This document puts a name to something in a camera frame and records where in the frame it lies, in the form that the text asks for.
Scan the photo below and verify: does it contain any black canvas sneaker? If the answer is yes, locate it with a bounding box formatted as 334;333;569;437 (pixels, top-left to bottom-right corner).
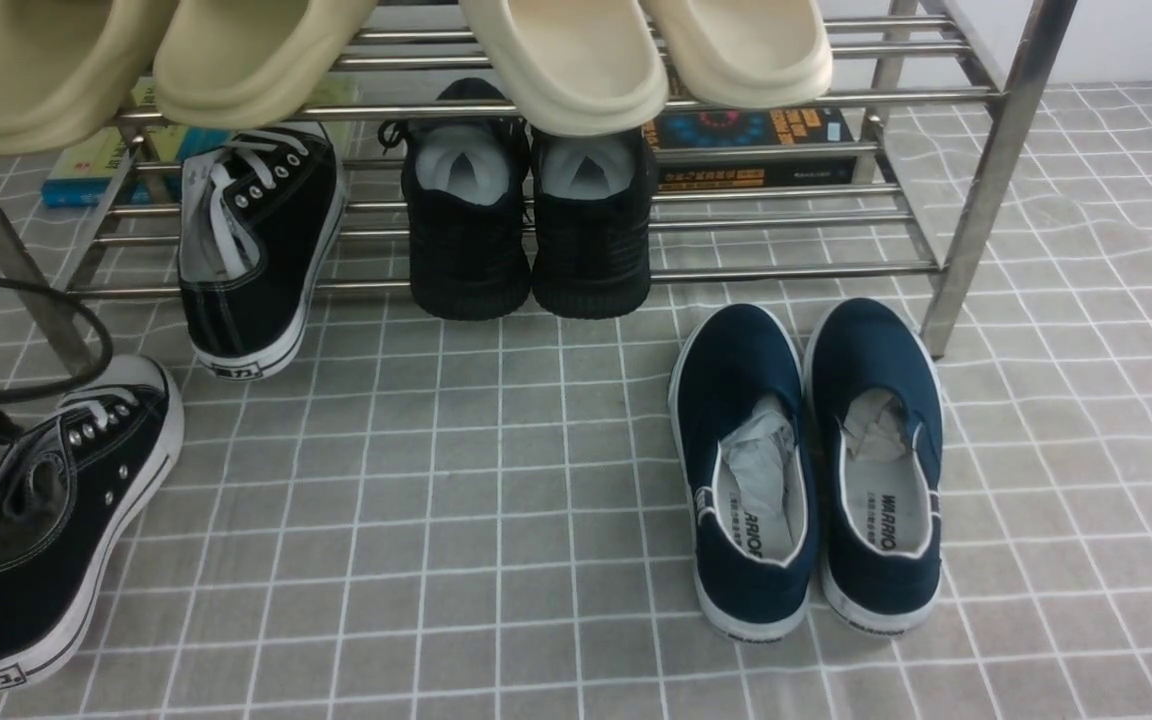
0;355;185;692
177;122;347;381

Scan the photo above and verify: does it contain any stainless steel shoe rack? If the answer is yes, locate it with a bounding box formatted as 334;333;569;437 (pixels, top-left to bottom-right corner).
0;1;1074;401

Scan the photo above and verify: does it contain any green and blue book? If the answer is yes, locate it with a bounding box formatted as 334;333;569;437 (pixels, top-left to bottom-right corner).
40;78;361;209

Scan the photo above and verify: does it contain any yellow-green foam slipper far left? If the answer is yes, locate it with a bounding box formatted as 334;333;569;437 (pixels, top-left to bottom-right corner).
0;1;179;156

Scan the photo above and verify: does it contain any yellow-green foam slipper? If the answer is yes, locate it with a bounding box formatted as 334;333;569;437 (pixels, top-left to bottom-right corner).
154;1;378;129
0;1;179;156

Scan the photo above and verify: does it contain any black knit sneaker left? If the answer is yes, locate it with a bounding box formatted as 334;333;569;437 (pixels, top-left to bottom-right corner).
378;118;531;323

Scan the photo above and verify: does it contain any black knit sneaker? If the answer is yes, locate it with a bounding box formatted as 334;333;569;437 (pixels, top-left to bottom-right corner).
531;129;658;320
378;118;531;323

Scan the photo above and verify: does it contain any black knit sneaker right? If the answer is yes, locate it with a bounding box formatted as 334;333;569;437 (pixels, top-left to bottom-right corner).
531;129;658;320

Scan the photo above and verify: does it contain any cream foam slipper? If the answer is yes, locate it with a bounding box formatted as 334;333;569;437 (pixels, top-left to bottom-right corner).
644;1;833;109
460;1;669;137

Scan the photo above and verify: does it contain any navy slip-on shoe left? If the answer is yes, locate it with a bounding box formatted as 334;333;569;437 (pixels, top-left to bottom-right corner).
668;304;823;644

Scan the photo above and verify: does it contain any navy slip-on shoe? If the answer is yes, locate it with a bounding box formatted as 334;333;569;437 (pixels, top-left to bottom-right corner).
668;304;823;644
804;300;945;637

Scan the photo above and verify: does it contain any cream foam slipper right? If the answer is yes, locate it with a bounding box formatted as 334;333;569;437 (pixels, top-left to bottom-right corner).
644;1;833;109

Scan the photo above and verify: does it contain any black book colourful cover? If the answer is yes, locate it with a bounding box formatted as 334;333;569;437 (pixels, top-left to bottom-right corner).
644;108;858;192

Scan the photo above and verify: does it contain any navy slip-on shoe right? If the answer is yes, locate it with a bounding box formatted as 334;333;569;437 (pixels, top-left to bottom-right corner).
804;300;945;637

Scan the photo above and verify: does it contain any black cable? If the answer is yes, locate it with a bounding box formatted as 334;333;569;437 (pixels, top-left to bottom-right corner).
0;275;115;406

